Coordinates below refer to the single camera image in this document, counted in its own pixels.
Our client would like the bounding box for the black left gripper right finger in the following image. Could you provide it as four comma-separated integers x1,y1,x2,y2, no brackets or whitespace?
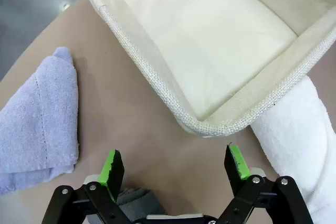
224,144,314,224

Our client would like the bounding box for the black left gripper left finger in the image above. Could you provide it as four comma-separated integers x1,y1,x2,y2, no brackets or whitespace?
46,149,140,224

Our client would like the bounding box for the dark grey towel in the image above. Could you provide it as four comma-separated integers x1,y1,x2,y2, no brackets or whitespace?
115,187,169,222

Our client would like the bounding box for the white towel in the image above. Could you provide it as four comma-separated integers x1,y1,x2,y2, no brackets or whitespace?
249,76,336,224

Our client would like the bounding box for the lavender towel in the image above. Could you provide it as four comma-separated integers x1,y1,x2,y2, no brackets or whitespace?
0,47,80,196

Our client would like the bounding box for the beige fabric storage bin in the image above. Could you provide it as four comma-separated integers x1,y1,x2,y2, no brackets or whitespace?
71,0,336,139

